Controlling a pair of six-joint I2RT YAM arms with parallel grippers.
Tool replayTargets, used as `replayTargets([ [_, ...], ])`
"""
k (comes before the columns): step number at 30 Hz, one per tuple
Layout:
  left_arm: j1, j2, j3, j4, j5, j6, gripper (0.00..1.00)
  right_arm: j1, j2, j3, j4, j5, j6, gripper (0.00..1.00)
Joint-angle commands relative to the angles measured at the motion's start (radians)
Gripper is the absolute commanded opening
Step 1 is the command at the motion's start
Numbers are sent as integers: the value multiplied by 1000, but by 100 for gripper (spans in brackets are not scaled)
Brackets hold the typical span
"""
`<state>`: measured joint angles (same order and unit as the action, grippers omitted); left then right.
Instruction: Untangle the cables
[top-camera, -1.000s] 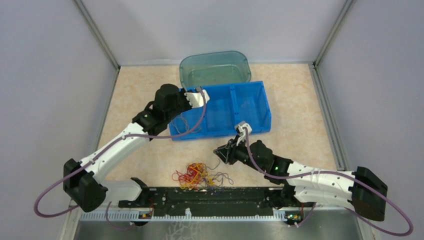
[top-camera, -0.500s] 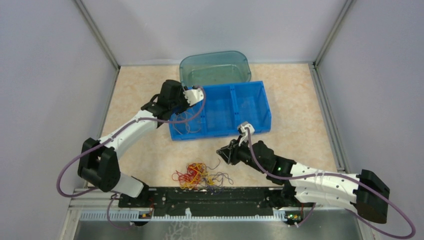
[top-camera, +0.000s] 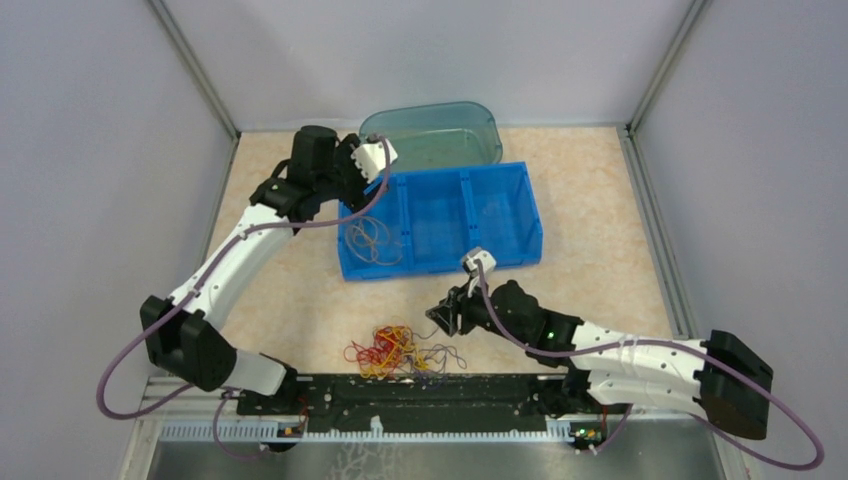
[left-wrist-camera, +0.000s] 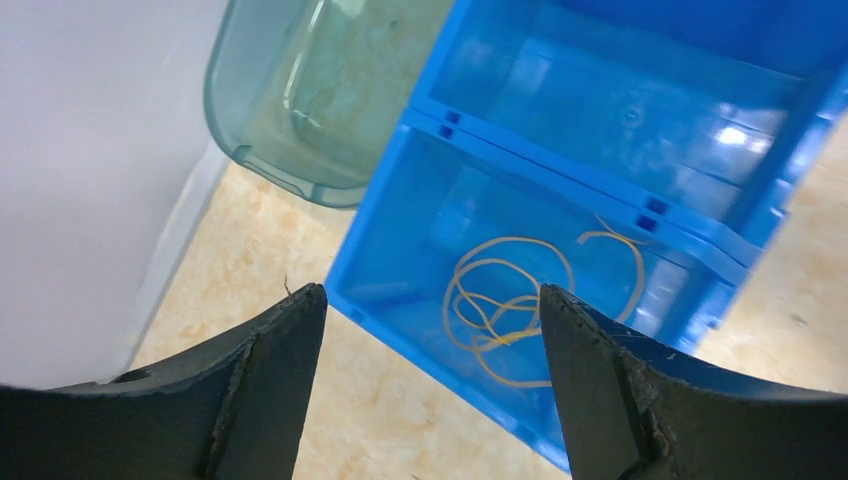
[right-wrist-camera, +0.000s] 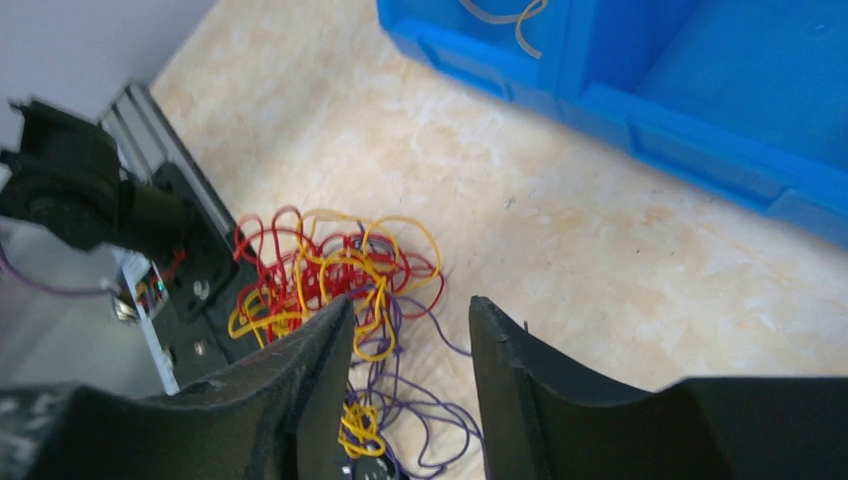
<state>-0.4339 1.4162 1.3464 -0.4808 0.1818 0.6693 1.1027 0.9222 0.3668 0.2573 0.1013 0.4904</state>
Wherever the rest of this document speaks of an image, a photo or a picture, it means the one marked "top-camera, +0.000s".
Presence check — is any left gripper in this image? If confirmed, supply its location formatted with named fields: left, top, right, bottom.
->
left=316, top=133, right=390, bottom=216

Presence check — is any grey beige cable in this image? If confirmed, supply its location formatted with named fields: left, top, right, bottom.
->
left=344, top=215, right=407, bottom=268

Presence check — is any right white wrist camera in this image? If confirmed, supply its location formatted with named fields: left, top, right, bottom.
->
left=461, top=247, right=497, bottom=297

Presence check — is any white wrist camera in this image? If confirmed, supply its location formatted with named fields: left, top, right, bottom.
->
left=461, top=247, right=497, bottom=297
left=351, top=136, right=398, bottom=183

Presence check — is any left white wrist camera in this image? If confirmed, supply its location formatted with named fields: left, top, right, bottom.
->
left=351, top=136, right=398, bottom=183

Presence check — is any white slotted cable duct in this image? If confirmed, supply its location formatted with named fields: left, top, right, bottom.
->
left=159, top=420, right=574, bottom=444

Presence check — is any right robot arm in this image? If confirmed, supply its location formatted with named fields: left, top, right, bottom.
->
left=426, top=280, right=774, bottom=440

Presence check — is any coloured cable pile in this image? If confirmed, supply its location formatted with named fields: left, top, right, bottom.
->
left=342, top=323, right=468, bottom=382

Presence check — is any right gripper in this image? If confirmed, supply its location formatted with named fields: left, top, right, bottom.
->
left=426, top=275, right=529, bottom=346

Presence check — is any teal translucent plastic tub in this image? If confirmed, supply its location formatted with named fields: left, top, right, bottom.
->
left=359, top=101, right=503, bottom=174

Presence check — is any blue three-compartment bin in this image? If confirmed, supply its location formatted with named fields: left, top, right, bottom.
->
left=337, top=162, right=543, bottom=281

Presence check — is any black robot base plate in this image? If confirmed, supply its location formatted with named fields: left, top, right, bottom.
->
left=236, top=374, right=626, bottom=434

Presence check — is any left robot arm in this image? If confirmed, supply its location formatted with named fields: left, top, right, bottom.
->
left=140, top=125, right=398, bottom=414

